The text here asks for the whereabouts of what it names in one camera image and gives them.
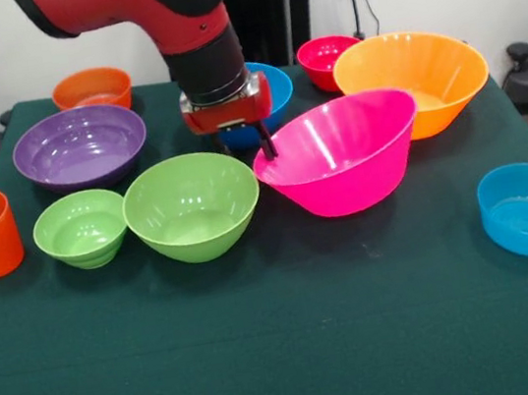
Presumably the purple bowl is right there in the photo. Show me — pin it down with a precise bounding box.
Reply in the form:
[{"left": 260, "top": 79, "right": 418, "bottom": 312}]
[{"left": 7, "top": 96, "right": 155, "bottom": 202}]

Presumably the small green bowl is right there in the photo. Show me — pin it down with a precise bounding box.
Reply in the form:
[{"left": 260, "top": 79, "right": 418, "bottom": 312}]
[{"left": 27, "top": 184, "right": 135, "bottom": 278}]

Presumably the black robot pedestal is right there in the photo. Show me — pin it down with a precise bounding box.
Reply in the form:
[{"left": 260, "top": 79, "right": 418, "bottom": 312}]
[{"left": 218, "top": 0, "right": 327, "bottom": 76}]

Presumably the large pink bowl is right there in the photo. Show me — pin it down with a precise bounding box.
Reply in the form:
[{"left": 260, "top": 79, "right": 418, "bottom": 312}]
[{"left": 244, "top": 84, "right": 432, "bottom": 229}]

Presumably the small pink-red bowl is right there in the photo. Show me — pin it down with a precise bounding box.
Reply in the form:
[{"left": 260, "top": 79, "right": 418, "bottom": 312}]
[{"left": 293, "top": 31, "right": 369, "bottom": 98}]

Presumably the dark green tablecloth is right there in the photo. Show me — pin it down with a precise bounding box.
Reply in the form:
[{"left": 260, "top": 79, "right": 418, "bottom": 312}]
[{"left": 0, "top": 26, "right": 528, "bottom": 395}]

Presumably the medium green bowl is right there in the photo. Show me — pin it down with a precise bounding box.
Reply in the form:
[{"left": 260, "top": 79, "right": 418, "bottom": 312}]
[{"left": 115, "top": 143, "right": 270, "bottom": 274}]

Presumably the medium blue bowl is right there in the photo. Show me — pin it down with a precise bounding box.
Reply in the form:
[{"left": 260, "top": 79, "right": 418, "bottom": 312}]
[{"left": 209, "top": 56, "right": 302, "bottom": 154}]

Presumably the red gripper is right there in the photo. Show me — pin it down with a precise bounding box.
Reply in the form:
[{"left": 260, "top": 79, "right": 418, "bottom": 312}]
[{"left": 176, "top": 70, "right": 283, "bottom": 174}]

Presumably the small orange bowl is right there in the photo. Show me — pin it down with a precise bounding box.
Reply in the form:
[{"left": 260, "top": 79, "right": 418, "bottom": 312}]
[{"left": 49, "top": 62, "right": 137, "bottom": 121}]

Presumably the large orange bowl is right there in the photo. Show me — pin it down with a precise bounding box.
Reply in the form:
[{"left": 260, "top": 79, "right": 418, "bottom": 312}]
[{"left": 328, "top": 19, "right": 499, "bottom": 151}]

